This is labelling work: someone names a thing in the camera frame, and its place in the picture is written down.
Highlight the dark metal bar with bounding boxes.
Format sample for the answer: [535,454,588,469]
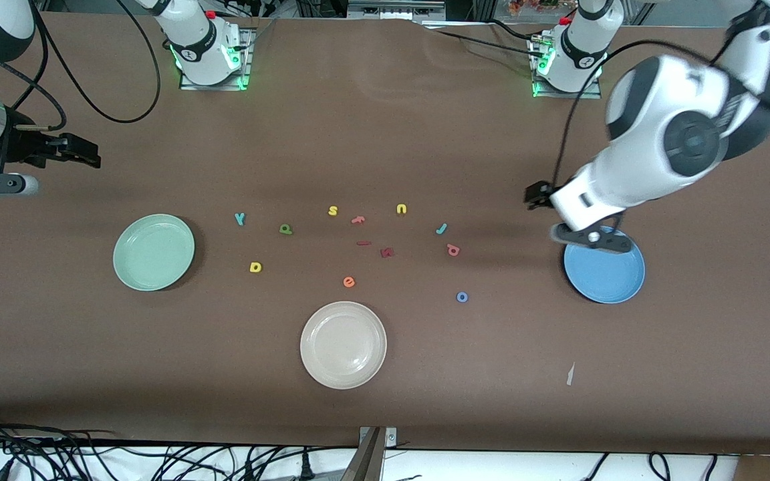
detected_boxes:
[340,428,384,481]

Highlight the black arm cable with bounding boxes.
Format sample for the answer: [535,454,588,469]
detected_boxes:
[552,0,770,194]
[0,0,162,132]

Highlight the pale green round plate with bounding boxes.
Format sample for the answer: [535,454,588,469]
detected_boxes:
[112,214,196,292]

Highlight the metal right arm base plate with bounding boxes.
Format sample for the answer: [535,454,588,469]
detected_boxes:
[179,27,253,92]

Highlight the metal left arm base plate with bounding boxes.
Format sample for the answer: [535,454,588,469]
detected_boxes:
[530,33,603,100]

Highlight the blue round plate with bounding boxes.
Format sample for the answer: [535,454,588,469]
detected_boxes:
[563,226,646,305]

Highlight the brown table cover sheet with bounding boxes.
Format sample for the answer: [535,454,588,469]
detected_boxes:
[0,12,770,455]

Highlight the tangled black floor cables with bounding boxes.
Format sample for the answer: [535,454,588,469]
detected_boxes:
[0,411,359,481]

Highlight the orange artificial flowers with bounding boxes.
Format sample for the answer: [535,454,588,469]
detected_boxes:
[507,0,559,15]

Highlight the grey metal bracket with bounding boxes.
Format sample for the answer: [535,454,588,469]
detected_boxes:
[358,426,398,448]

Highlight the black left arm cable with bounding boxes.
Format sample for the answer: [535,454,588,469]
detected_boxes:
[552,0,770,194]

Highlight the beige round plate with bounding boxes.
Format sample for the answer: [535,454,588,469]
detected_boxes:
[299,301,388,390]

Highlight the black cable on table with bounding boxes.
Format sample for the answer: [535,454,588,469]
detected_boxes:
[435,28,539,57]
[489,19,546,42]

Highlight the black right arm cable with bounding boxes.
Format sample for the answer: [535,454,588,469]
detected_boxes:
[0,0,162,132]

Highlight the grey aluminium frame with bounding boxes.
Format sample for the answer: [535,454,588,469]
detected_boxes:
[347,0,447,21]

